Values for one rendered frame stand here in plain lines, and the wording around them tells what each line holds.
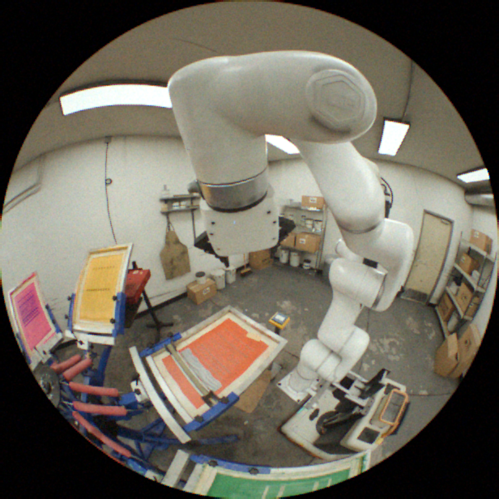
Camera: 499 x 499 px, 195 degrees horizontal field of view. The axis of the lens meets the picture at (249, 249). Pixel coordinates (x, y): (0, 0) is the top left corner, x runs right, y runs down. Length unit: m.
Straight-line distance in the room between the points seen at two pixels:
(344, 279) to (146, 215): 2.48
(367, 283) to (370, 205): 0.18
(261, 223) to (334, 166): 0.13
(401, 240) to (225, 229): 0.27
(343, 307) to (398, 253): 0.20
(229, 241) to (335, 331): 0.36
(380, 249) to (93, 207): 2.63
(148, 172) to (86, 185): 0.99
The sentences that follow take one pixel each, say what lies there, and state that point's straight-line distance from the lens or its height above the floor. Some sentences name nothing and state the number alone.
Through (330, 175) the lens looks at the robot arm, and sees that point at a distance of 0.22.
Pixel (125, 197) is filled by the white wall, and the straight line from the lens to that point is 2.49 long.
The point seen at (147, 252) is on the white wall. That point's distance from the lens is 2.60.
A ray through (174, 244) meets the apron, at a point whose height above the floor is 1.16.
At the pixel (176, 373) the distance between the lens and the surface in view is 1.05.
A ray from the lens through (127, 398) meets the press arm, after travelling 1.02.
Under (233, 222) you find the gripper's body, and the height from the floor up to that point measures 1.83.
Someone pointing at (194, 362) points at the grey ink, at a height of 0.96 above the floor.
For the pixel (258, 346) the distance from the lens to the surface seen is 1.07.
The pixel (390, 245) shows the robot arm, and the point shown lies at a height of 1.81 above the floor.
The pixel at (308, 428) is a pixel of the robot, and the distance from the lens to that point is 1.65.
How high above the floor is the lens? 1.86
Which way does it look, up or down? 20 degrees down
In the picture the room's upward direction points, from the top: straight up
